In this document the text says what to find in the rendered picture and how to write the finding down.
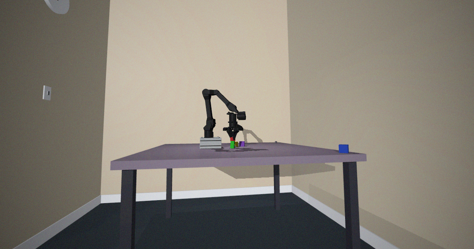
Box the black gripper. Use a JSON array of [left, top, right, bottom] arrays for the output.
[[223, 120, 243, 140]]

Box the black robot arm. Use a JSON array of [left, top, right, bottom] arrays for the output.
[[202, 89, 246, 138]]

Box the blue cube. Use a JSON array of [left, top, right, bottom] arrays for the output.
[[339, 144, 349, 153]]

